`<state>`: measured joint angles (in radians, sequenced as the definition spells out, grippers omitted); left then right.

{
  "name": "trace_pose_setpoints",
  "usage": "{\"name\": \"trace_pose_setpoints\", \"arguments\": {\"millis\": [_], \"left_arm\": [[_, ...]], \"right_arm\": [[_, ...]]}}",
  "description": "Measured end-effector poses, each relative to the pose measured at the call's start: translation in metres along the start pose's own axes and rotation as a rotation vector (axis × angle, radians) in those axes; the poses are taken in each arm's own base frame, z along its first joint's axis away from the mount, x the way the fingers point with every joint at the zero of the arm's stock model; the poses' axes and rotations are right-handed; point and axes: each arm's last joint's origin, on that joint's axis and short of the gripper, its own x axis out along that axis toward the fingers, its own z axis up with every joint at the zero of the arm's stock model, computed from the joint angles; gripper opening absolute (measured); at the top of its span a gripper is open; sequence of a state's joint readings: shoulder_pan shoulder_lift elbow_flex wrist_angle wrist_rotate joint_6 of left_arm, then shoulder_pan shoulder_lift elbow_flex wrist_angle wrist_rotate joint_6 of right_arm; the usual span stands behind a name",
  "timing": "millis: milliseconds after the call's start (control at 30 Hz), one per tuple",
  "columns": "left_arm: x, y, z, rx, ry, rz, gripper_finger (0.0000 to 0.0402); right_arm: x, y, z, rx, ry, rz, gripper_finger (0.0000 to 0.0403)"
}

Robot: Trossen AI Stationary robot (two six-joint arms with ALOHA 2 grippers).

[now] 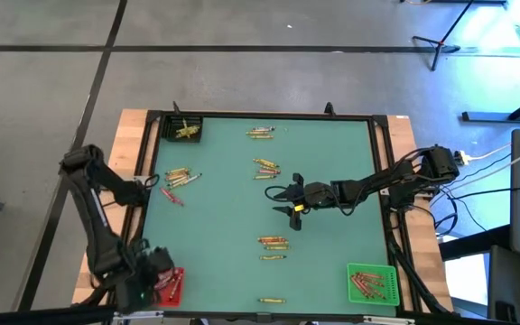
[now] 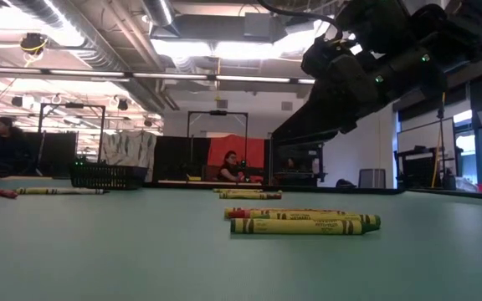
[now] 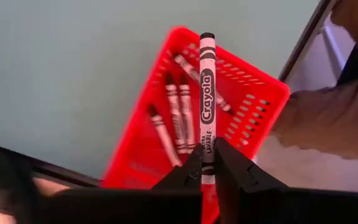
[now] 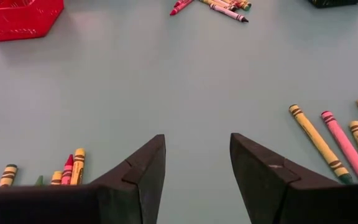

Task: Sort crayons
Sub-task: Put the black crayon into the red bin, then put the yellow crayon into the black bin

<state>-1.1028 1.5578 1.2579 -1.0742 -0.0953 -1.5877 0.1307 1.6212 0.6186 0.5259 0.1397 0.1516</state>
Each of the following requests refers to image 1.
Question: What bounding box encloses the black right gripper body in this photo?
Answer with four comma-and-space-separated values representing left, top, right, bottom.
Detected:
289, 172, 334, 231

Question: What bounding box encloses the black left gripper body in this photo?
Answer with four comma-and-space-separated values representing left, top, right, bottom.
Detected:
114, 245, 176, 313

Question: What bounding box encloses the reddish brown crayon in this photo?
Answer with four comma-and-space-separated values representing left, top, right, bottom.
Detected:
350, 274, 370, 300
364, 284, 387, 301
357, 279, 379, 300

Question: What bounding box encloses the red plastic basket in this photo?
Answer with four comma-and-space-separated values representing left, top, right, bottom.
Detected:
153, 266, 186, 309

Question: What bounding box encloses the green table mat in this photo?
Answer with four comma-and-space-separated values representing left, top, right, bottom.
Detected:
129, 116, 400, 317

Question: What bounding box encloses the white crayon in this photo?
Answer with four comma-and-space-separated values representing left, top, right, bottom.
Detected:
169, 172, 203, 189

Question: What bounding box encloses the green plastic basket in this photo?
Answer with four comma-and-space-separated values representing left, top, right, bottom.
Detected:
347, 263, 401, 306

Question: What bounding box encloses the black plastic basket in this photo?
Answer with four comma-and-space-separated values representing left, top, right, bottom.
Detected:
164, 115, 205, 144

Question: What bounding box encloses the black stand base beam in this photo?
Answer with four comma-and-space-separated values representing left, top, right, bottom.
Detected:
461, 88, 520, 124

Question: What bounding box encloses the black tripod stand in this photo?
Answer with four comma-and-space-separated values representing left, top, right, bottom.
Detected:
411, 0, 507, 72

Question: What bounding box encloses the grey cabinet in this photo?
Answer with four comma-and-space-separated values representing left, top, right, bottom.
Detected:
487, 246, 520, 325

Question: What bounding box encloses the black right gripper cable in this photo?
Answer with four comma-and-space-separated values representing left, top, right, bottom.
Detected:
264, 183, 300, 202

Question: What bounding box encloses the silver metal bracket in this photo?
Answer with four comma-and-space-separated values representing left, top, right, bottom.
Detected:
362, 314, 417, 325
112, 310, 165, 322

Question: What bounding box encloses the black table frame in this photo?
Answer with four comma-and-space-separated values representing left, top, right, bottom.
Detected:
106, 101, 453, 324

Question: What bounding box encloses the black cable conduit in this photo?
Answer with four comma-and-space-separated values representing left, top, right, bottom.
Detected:
385, 220, 453, 315

